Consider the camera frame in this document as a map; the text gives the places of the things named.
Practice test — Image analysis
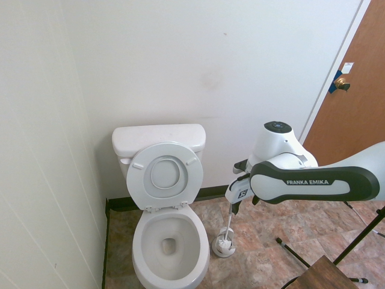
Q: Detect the white floor cable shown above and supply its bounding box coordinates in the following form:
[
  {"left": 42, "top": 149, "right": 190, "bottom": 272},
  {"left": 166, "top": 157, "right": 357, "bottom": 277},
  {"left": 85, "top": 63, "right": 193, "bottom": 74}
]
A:
[{"left": 345, "top": 201, "right": 370, "bottom": 226}]

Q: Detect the black floor cable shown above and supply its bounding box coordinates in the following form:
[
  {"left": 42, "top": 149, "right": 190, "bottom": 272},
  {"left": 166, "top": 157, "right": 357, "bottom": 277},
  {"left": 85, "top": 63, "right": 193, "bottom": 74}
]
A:
[{"left": 282, "top": 275, "right": 302, "bottom": 289}]

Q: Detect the white toilet tank lid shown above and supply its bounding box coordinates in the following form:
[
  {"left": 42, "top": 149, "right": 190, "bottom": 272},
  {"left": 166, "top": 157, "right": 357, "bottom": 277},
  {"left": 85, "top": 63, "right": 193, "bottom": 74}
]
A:
[{"left": 111, "top": 123, "right": 208, "bottom": 158}]

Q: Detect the white door frame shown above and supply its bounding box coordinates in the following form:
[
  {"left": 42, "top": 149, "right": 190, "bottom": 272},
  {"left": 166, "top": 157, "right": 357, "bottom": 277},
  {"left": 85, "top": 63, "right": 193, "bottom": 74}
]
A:
[{"left": 296, "top": 0, "right": 373, "bottom": 146}]

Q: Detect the blue tape strip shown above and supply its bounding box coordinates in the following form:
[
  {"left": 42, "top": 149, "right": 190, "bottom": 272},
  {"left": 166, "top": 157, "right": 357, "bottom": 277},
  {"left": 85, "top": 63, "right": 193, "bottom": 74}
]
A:
[{"left": 328, "top": 69, "right": 345, "bottom": 95}]

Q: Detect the dark wooden table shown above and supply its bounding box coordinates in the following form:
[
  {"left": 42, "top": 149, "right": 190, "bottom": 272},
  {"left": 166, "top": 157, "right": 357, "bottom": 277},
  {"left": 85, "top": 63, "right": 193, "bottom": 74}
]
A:
[{"left": 282, "top": 254, "right": 366, "bottom": 289}]

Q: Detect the white toilet seat lid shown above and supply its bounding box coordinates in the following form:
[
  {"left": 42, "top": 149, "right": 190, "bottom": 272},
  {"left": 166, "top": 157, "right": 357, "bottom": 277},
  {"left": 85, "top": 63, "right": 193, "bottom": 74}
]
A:
[{"left": 150, "top": 158, "right": 182, "bottom": 189}]

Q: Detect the white toilet brush grey handle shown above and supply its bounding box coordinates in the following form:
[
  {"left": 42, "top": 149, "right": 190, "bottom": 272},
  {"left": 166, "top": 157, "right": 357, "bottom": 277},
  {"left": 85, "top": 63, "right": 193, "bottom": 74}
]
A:
[{"left": 217, "top": 204, "right": 236, "bottom": 252}]

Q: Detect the black tripod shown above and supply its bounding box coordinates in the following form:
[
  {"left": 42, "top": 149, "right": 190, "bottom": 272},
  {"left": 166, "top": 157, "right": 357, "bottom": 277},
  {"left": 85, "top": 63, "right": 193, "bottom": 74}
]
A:
[{"left": 276, "top": 204, "right": 385, "bottom": 285}]

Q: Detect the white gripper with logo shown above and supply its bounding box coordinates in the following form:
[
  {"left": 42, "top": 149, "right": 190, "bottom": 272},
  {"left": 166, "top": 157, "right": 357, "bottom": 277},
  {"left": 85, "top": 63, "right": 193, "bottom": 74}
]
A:
[{"left": 224, "top": 176, "right": 260, "bottom": 216}]

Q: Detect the white toilet brush holder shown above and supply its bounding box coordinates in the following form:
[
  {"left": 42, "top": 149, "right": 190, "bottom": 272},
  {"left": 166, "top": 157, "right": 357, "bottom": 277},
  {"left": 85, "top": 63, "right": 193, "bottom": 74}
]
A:
[{"left": 210, "top": 228, "right": 236, "bottom": 258}]

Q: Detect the brown wooden door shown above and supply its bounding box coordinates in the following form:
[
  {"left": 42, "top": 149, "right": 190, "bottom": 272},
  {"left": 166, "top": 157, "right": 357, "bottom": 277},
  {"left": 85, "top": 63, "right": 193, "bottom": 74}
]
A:
[{"left": 302, "top": 0, "right": 385, "bottom": 168}]

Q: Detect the brass door knob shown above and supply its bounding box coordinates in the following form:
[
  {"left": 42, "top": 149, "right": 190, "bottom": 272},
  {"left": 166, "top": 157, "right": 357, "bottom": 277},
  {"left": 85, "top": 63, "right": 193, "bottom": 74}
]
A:
[{"left": 334, "top": 76, "right": 351, "bottom": 92}]

